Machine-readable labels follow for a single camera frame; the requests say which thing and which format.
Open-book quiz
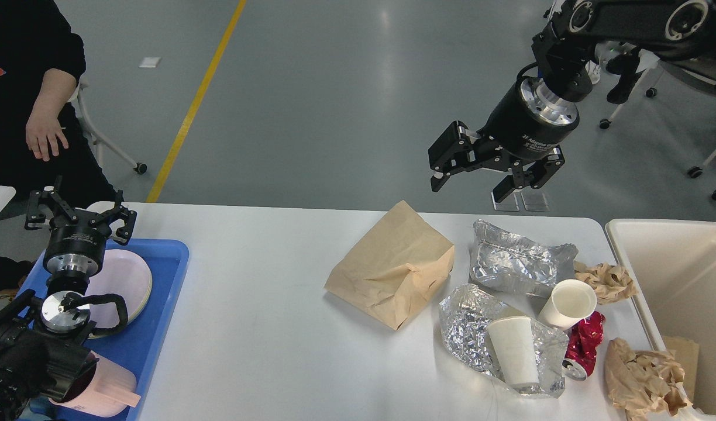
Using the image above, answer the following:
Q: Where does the pink mug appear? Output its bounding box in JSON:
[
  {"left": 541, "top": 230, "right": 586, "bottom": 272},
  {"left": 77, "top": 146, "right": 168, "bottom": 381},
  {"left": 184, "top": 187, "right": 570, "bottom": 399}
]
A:
[{"left": 49, "top": 351, "right": 141, "bottom": 417}]

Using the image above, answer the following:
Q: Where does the white chair left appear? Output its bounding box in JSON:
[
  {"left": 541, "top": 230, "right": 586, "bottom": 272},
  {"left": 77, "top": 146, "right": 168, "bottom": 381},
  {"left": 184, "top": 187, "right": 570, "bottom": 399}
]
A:
[{"left": 70, "top": 79, "right": 148, "bottom": 175}]

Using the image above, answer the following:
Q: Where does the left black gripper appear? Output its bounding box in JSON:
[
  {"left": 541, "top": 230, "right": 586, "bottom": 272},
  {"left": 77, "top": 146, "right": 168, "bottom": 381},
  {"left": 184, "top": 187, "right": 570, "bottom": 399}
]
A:
[{"left": 24, "top": 175, "right": 137, "bottom": 277}]

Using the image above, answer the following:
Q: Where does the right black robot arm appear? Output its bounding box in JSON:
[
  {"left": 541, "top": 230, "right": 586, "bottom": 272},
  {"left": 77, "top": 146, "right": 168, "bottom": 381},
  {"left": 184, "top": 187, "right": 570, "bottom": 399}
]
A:
[{"left": 428, "top": 1, "right": 716, "bottom": 202}]

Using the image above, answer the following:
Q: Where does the seated person in black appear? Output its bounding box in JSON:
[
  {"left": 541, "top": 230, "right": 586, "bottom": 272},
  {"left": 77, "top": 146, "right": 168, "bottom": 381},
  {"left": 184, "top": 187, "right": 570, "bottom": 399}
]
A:
[{"left": 0, "top": 1, "right": 116, "bottom": 208}]

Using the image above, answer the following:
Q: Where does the cream plastic bin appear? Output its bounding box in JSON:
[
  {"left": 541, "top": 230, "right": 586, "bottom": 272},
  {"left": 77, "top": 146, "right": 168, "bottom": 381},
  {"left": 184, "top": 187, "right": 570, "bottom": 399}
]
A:
[{"left": 605, "top": 219, "right": 716, "bottom": 420}]

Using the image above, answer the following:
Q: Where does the grey floor plate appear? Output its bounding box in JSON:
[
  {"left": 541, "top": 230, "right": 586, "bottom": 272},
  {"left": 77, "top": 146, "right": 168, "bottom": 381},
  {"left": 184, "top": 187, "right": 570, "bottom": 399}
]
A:
[
  {"left": 491, "top": 192, "right": 521, "bottom": 212},
  {"left": 521, "top": 190, "right": 550, "bottom": 212}
]

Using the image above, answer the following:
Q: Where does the white paper cup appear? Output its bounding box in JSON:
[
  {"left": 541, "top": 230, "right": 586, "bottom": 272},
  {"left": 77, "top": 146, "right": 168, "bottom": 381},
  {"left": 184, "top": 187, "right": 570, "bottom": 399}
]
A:
[
  {"left": 487, "top": 315, "right": 539, "bottom": 388},
  {"left": 537, "top": 279, "right": 598, "bottom": 331}
]

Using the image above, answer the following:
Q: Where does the crushed red can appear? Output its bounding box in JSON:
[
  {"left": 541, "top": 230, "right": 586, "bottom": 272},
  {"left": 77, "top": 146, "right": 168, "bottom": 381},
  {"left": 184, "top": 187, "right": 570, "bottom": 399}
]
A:
[{"left": 562, "top": 311, "right": 605, "bottom": 381}]

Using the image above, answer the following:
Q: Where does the seated person's hand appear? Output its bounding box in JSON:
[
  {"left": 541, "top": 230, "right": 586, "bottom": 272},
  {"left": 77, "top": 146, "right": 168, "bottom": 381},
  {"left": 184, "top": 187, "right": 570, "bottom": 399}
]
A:
[{"left": 25, "top": 107, "right": 69, "bottom": 162}]

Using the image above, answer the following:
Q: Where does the large crumpled brown paper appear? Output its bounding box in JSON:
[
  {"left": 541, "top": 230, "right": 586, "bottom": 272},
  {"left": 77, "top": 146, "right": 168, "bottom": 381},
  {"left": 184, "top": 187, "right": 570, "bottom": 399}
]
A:
[{"left": 604, "top": 338, "right": 692, "bottom": 420}]

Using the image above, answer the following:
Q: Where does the foil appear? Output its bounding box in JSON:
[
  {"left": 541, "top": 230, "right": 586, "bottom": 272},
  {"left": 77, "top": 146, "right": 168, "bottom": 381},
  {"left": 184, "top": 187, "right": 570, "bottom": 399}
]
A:
[
  {"left": 440, "top": 284, "right": 567, "bottom": 399},
  {"left": 469, "top": 219, "right": 579, "bottom": 298}
]

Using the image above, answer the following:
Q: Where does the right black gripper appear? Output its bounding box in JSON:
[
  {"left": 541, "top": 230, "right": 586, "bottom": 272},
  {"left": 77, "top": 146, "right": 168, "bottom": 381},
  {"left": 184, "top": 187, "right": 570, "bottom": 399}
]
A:
[{"left": 428, "top": 75, "right": 580, "bottom": 203}]

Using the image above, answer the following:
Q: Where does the blue plastic tray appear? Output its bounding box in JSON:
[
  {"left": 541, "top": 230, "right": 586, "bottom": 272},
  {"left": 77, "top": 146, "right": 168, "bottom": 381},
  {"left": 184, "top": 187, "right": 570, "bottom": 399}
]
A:
[{"left": 16, "top": 237, "right": 190, "bottom": 421}]

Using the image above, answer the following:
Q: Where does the brown paper bag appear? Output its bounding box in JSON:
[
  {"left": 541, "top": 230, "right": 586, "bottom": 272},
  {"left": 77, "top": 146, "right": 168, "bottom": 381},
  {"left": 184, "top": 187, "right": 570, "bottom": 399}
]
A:
[{"left": 324, "top": 201, "right": 455, "bottom": 330}]

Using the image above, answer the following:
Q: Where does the cream office chair right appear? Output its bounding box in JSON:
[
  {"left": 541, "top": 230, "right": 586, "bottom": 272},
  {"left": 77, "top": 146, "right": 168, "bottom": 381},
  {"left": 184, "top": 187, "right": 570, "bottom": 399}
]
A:
[{"left": 634, "top": 53, "right": 716, "bottom": 98}]

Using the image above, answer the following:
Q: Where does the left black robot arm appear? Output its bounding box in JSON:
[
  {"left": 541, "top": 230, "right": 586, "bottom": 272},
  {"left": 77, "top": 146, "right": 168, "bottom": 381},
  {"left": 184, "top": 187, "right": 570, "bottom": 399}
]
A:
[{"left": 0, "top": 177, "right": 137, "bottom": 420}]

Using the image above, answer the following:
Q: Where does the pink plate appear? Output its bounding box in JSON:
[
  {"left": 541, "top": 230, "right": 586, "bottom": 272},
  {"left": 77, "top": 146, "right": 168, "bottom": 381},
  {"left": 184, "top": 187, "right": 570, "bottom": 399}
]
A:
[{"left": 85, "top": 249, "right": 153, "bottom": 323}]

